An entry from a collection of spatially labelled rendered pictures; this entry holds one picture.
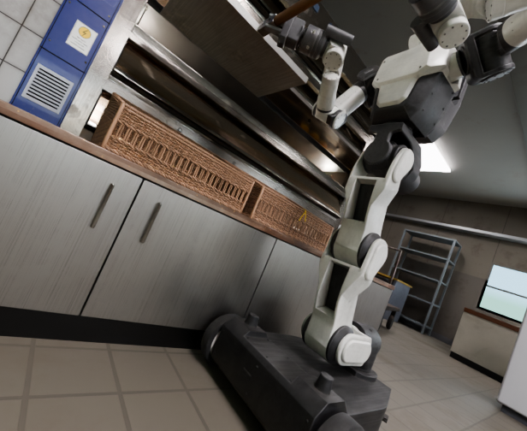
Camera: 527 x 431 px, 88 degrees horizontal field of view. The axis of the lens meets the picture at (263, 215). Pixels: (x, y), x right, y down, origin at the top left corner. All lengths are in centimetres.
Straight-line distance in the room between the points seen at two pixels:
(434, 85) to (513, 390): 261
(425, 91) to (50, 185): 118
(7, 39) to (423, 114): 152
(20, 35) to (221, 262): 113
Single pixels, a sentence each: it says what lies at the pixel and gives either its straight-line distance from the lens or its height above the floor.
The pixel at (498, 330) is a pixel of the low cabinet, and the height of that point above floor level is 64.
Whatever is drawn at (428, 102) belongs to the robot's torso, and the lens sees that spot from 116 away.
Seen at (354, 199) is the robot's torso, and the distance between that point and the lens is 109.
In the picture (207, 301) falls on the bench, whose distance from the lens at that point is 112.
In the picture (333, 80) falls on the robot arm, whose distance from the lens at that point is 114.
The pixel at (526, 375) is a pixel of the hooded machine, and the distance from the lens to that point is 322.
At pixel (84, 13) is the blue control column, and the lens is 152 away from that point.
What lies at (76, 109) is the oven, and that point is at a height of 72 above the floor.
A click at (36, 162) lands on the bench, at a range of 90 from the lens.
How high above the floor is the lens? 52
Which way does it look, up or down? 5 degrees up
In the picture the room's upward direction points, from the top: 23 degrees clockwise
